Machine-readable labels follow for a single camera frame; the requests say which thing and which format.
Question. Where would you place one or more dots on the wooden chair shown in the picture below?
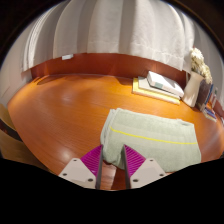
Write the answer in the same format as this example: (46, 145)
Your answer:
(10, 143)

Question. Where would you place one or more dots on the white wall outlet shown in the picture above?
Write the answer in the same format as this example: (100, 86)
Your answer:
(67, 57)

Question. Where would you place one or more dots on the white ceramic vase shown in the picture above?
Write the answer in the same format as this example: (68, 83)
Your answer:
(192, 90)

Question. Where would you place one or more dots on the blue upright book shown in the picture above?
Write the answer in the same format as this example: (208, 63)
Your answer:
(210, 98)

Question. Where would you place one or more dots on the yellow book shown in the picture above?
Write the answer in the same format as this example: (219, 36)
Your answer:
(136, 88)

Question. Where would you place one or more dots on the white curtain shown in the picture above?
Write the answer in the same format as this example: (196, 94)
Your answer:
(110, 26)

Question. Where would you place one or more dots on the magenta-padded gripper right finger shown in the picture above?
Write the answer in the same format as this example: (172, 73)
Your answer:
(148, 171)

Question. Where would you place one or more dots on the pale green towel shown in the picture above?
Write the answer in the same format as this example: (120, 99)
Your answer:
(150, 140)

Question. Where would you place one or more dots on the pale grey book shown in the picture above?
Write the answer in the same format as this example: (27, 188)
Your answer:
(145, 83)

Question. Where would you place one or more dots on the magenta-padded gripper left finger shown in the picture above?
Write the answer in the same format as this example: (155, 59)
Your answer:
(75, 171)

